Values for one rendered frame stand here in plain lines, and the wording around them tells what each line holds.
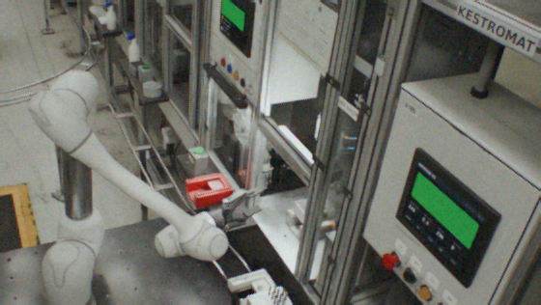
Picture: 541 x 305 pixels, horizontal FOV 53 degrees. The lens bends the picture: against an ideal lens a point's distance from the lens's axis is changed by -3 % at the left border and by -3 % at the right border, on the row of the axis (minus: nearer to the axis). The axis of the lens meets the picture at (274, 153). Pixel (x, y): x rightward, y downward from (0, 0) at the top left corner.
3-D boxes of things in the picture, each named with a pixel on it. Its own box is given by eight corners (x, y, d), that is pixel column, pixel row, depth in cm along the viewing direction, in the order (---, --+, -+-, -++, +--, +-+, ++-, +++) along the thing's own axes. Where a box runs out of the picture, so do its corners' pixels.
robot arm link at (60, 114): (89, 139, 157) (100, 115, 168) (42, 94, 149) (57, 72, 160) (58, 161, 161) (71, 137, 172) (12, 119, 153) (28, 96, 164)
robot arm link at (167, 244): (193, 241, 194) (213, 247, 184) (156, 260, 185) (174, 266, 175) (184, 213, 192) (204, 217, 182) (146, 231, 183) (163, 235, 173)
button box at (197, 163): (187, 171, 237) (187, 148, 231) (204, 167, 241) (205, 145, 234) (193, 181, 232) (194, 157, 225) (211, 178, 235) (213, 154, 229)
